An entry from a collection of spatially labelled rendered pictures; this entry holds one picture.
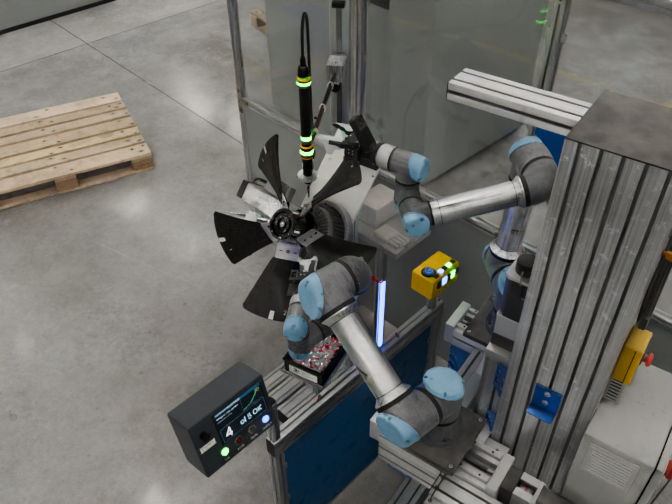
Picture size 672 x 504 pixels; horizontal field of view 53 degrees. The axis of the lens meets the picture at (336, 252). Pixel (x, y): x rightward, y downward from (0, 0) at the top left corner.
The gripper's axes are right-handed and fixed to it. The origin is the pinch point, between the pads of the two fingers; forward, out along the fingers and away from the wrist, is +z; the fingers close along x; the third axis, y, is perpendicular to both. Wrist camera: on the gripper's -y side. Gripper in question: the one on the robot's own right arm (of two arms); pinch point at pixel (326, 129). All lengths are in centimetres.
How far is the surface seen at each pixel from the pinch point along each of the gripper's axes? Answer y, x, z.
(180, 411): 43, -84, -9
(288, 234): 45.2, -5.7, 13.5
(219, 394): 42, -75, -15
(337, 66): 9, 52, 31
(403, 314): 148, 71, 3
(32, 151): 154, 67, 305
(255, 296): 67, -21, 19
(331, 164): 42, 36, 23
